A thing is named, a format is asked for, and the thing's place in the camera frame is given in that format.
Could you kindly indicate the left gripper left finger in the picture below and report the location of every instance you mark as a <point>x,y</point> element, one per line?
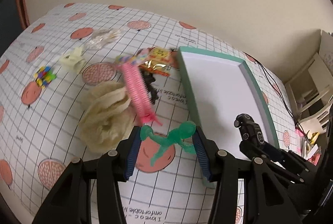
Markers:
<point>69,200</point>

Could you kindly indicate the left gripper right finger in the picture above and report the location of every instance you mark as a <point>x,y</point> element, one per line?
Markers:
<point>265,199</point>

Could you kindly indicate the cream lace scrunchie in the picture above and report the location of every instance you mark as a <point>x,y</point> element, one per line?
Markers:
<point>107,118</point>

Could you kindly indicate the colourful plastic block toy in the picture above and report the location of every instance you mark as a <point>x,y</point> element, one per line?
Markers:
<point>44,76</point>

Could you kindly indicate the yellow snack packet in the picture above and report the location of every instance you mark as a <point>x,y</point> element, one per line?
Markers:
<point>156,60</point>

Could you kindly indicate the dark blue cabinet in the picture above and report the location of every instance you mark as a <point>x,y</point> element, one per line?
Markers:
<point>14,19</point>

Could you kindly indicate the black toy car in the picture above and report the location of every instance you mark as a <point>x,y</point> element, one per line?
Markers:
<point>249,130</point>

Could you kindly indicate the teal shallow cardboard box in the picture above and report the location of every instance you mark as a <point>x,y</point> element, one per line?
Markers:
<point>218,87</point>

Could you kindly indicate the bag of cotton swabs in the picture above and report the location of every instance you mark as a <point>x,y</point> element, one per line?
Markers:
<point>100,38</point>

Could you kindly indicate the white wooden shelf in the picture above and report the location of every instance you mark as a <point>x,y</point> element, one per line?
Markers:
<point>310,89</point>

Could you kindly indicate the green plastic toy figure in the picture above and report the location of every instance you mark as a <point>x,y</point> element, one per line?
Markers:
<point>176,136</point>

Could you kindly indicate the cream hair claw clip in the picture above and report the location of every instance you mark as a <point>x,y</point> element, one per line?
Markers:
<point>73,61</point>

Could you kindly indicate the black robot toy figure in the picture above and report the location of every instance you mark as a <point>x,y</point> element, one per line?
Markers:
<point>148,80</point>

